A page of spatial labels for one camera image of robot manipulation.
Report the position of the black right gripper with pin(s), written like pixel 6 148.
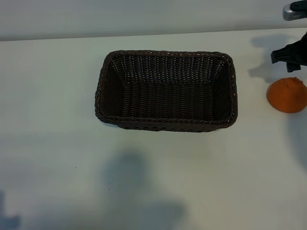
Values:
pixel 297 54

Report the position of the orange fruit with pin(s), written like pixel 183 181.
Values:
pixel 287 95

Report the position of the dark brown wicker basket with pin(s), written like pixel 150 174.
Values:
pixel 168 100

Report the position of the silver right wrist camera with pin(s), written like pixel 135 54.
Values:
pixel 291 15

